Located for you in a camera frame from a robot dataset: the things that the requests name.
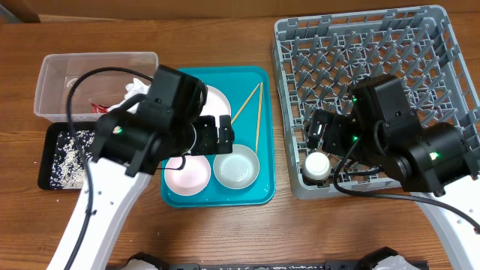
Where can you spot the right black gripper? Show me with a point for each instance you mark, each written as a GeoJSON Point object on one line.
{"type": "Point", "coordinates": [322, 136]}

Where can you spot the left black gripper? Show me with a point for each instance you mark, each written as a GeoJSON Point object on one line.
{"type": "Point", "coordinates": [209, 145]}

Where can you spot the white cup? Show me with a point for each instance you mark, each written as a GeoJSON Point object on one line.
{"type": "Point", "coordinates": [316, 166]}

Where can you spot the pink bowl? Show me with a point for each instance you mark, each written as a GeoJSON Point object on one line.
{"type": "Point", "coordinates": [190, 180]}

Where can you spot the white napkin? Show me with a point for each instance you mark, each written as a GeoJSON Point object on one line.
{"type": "Point", "coordinates": [134, 88]}

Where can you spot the red sauce packet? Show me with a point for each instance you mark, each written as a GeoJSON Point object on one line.
{"type": "Point", "coordinates": [97, 108]}

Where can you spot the rice grains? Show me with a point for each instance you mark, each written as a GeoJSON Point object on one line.
{"type": "Point", "coordinates": [67, 167]}

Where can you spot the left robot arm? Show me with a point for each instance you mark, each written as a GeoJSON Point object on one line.
{"type": "Point", "coordinates": [129, 144]}

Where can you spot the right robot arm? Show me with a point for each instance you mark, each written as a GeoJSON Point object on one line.
{"type": "Point", "coordinates": [436, 167]}

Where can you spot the grey dishwasher rack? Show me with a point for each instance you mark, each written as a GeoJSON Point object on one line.
{"type": "Point", "coordinates": [316, 58]}

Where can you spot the large white plate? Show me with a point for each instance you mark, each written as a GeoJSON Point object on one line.
{"type": "Point", "coordinates": [216, 105]}

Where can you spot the grey bowl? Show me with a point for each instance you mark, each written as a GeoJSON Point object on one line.
{"type": "Point", "coordinates": [238, 169]}

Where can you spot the teal plastic tray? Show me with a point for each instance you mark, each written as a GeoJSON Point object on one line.
{"type": "Point", "coordinates": [236, 83]}

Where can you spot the left wooden chopstick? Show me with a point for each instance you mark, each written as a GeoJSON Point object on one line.
{"type": "Point", "coordinates": [245, 103]}

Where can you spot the wooden chopstick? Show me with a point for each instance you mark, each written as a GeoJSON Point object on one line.
{"type": "Point", "coordinates": [259, 116]}
{"type": "Point", "coordinates": [245, 103]}

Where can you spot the right wooden chopstick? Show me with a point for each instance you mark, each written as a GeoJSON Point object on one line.
{"type": "Point", "coordinates": [259, 116]}

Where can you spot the black tray bin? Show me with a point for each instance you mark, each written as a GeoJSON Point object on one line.
{"type": "Point", "coordinates": [85, 132]}

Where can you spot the clear plastic bin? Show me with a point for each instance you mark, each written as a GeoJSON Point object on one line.
{"type": "Point", "coordinates": [59, 72]}

